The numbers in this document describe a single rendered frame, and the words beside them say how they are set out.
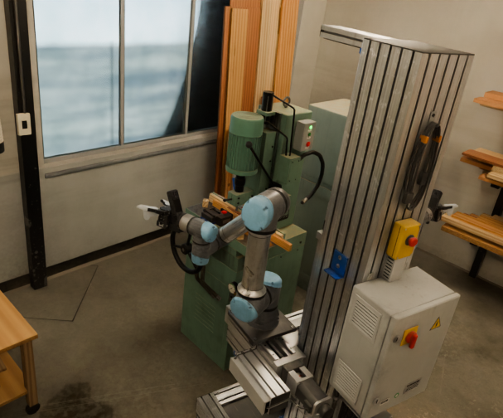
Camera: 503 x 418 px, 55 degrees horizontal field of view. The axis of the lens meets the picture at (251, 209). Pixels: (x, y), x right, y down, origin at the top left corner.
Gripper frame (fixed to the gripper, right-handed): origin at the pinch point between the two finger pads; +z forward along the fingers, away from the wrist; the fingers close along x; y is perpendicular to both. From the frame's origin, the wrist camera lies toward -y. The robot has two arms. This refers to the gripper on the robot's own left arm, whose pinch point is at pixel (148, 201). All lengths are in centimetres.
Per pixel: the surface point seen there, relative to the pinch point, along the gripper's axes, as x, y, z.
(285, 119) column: 81, -37, -16
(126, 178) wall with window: 113, 44, 121
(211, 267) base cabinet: 62, 52, 0
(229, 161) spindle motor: 61, -11, 1
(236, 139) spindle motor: 59, -24, -2
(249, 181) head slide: 80, 2, -3
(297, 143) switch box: 91, -25, -22
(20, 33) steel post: 24, -52, 127
